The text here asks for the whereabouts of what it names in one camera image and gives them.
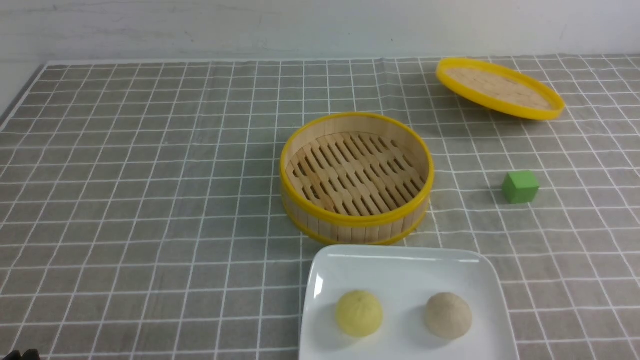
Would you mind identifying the yellow steamed bun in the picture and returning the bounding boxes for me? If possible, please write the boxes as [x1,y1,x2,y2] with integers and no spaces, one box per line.
[334,290,384,338]

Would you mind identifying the beige steamed bun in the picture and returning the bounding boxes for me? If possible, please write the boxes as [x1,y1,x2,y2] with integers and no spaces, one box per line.
[423,292,473,341]

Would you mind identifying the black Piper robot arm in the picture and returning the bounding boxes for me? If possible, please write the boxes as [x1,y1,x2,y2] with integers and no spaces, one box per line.
[3,349,41,360]

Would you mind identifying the white square plate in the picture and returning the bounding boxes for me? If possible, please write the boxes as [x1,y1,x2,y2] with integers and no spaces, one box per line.
[298,244,519,360]

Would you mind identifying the bamboo steamer basket yellow rim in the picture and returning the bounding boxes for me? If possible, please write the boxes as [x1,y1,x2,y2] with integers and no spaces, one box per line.
[278,112,435,245]

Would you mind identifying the green cube block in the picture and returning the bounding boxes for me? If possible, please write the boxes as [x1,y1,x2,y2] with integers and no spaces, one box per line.
[502,170,540,204]

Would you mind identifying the yellow rimmed steamer lid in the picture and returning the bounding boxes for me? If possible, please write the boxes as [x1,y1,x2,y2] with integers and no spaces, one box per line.
[435,58,566,121]

